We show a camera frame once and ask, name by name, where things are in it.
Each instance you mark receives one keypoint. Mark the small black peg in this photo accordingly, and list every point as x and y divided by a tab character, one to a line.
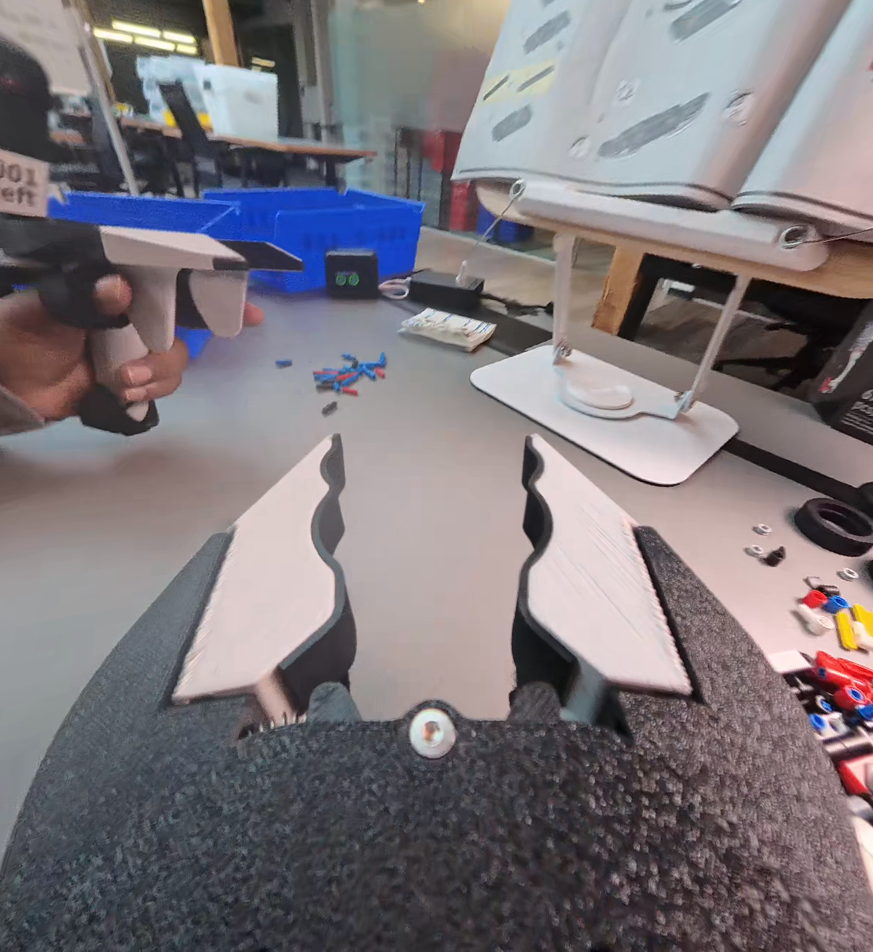
776	555

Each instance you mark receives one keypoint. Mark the small blue connector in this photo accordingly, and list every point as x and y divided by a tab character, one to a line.
837	604

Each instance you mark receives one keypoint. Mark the black office chair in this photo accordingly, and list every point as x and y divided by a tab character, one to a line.
183	119

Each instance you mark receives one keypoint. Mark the clear bag of parts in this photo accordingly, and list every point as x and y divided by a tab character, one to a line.
448	329

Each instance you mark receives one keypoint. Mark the toy instruction booklet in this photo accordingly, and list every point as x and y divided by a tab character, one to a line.
630	82

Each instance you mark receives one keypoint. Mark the person's left hand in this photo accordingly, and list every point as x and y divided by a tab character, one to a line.
42	349

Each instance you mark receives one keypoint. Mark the wooden post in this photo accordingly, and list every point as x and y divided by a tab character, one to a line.
619	294

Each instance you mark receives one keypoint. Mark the white toy connector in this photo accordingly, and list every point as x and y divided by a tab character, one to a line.
814	621

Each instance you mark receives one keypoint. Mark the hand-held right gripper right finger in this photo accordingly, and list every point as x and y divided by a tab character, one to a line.
600	587

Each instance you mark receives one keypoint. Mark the yellow toy axle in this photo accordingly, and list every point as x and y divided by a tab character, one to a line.
872	621
846	631

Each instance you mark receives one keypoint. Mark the red crates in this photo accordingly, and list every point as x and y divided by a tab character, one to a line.
448	171

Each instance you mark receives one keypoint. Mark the grey desk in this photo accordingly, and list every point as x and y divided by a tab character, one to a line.
421	401

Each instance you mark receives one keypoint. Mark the pile of blue red pins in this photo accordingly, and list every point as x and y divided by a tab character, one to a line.
351	372

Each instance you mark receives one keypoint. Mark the black power adapter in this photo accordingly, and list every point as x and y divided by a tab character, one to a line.
444	290

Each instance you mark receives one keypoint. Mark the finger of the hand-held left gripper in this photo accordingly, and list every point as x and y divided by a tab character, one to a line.
161	247
273	258

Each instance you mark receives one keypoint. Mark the small red connector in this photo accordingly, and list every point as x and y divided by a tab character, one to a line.
814	599

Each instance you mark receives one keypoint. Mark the black toy box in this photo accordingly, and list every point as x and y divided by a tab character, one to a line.
868	372

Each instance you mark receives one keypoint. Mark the white book stand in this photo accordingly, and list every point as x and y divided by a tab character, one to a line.
615	439

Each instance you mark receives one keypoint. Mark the blue plastic bin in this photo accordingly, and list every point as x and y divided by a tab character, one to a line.
332	223
139	210

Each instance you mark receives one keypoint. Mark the white printer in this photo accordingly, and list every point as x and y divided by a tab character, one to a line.
235	100

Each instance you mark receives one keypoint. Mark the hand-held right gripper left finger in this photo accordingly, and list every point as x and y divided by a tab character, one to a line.
265	587

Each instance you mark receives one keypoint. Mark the wooden table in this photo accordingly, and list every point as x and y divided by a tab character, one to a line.
295	147

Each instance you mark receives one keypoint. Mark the whiteboard easel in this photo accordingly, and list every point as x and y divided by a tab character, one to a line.
35	37

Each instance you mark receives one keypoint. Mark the pile of toy building pieces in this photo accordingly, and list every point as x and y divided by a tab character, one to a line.
860	714

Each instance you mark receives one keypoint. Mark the black box with green lights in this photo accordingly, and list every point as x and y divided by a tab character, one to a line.
352	275

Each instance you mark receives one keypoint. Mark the wooden pillar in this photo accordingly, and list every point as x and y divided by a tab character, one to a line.
221	30

